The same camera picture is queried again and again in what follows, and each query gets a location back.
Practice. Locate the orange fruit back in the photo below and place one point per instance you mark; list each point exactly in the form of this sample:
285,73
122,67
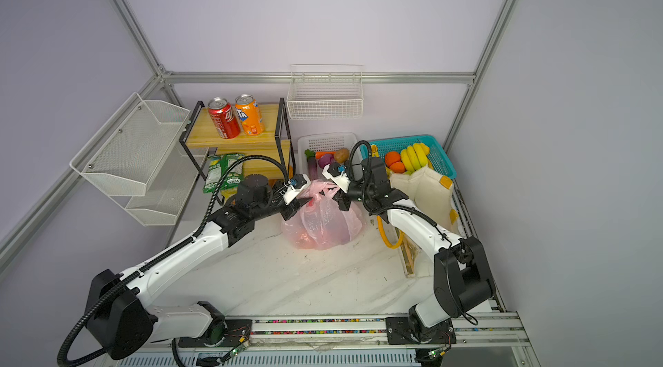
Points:
392,157

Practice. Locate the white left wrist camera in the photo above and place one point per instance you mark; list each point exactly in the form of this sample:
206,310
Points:
295,186

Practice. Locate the orange carrot back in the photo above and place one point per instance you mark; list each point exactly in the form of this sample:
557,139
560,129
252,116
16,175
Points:
320,154

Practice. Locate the red cola can middle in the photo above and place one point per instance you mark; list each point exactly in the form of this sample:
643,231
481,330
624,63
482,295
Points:
223,118

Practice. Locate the white canvas tote bag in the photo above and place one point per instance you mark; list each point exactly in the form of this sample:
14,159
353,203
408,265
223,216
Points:
431,192

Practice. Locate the white mesh wall rack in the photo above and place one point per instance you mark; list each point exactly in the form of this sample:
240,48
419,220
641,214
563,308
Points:
138,161

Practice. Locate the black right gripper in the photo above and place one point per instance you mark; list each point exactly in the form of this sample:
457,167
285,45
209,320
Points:
341,197

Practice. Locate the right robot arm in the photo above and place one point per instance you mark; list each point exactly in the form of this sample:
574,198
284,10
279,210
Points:
462,278

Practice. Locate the brown potato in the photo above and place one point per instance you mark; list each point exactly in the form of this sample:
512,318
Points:
341,156

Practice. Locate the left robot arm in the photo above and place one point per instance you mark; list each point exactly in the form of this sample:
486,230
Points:
120,316

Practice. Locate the orange soda can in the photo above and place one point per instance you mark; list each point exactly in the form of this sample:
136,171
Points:
249,115

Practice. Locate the black frame wooden shelf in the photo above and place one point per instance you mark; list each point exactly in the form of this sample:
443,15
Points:
200,138

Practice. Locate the white plastic vegetable basket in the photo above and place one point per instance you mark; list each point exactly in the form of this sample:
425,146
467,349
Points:
323,143

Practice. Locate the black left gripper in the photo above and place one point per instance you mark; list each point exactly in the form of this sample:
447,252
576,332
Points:
293,206

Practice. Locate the purple onion back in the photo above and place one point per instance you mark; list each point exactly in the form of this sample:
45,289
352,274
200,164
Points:
325,161

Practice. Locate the orange fruit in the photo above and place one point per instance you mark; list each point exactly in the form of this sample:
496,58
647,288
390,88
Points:
398,167
392,157

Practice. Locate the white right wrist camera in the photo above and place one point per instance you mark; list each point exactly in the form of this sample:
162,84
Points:
336,173

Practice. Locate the pink plastic grocery bag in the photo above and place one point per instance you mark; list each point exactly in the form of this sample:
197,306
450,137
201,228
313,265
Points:
320,224

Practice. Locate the orange fruit front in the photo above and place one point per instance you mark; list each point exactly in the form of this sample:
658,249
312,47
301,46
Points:
398,167

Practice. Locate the light purple eggplant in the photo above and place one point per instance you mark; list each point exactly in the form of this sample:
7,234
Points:
312,165

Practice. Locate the yellow banana bunch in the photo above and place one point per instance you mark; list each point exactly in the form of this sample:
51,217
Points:
415,157

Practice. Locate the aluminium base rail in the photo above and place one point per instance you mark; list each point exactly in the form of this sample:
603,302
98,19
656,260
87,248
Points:
497,339

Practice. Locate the white wire wall basket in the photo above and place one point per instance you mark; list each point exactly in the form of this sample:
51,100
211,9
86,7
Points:
325,92

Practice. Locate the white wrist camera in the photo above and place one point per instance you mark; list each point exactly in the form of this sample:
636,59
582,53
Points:
295,186
336,173

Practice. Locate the green snack bag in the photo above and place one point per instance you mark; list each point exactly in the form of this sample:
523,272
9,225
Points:
223,173

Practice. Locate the teal plastic fruit basket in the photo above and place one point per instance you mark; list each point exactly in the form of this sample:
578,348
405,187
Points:
437,156

